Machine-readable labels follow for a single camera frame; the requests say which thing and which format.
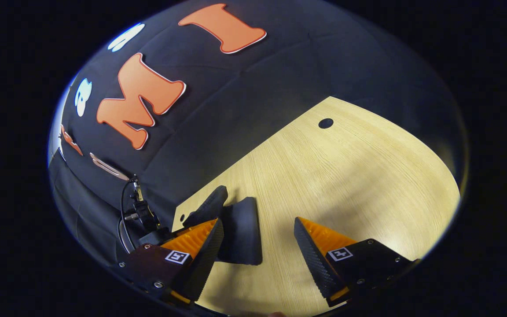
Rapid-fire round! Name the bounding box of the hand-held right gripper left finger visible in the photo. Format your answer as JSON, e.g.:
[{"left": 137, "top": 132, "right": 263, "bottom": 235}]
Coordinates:
[{"left": 117, "top": 218, "right": 224, "bottom": 304}]

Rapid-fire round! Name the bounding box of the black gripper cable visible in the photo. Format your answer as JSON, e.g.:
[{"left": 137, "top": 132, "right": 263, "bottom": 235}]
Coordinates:
[{"left": 118, "top": 180, "right": 137, "bottom": 254}]

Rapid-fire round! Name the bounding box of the black backdrop cloth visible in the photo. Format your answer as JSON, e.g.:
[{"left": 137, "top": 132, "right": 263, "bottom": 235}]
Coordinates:
[{"left": 49, "top": 0, "right": 467, "bottom": 265}]

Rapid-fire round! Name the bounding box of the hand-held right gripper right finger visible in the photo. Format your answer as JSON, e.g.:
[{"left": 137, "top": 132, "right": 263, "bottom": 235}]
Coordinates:
[{"left": 294, "top": 217, "right": 417, "bottom": 307}]

